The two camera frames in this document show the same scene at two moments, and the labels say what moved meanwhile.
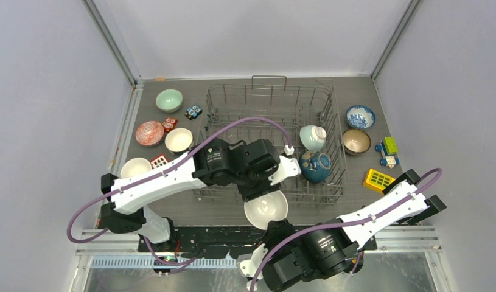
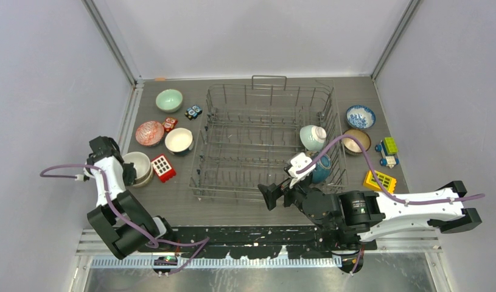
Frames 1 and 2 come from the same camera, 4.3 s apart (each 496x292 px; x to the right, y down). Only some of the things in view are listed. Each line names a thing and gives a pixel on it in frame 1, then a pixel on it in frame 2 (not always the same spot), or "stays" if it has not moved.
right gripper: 275,228 to 271,191
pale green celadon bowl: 168,100 stays
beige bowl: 260,211 to 141,162
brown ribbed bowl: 356,142 stays
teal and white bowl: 178,139 stays
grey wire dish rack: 301,118 stays
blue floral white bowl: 360,116 stays
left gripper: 265,187 to 131,174
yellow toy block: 377,180 stays
